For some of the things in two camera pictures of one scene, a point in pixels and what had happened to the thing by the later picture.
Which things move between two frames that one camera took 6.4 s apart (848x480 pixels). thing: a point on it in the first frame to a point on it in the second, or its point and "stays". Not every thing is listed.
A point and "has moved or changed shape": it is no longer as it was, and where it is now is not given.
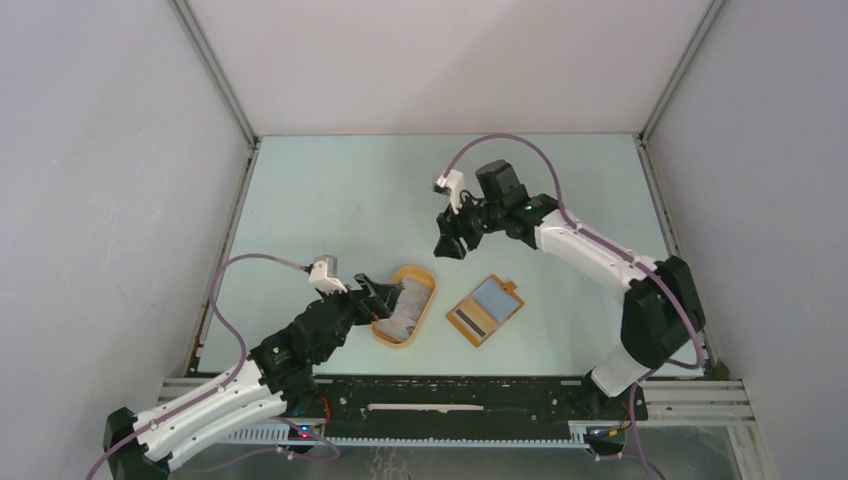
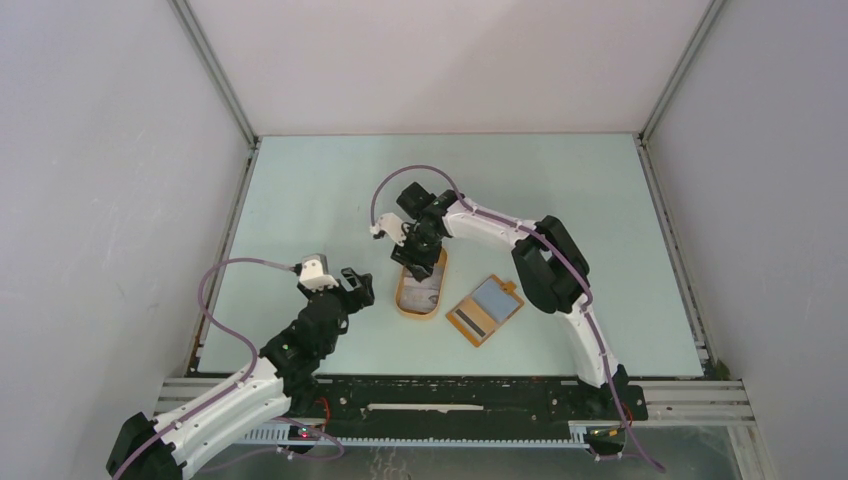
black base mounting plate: x=474 y=399 stays
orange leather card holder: x=486 y=310 stays
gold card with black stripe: x=476 y=318 stays
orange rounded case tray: x=397 y=329 has moved or changed shape
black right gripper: x=455 y=222 to x=407 y=256
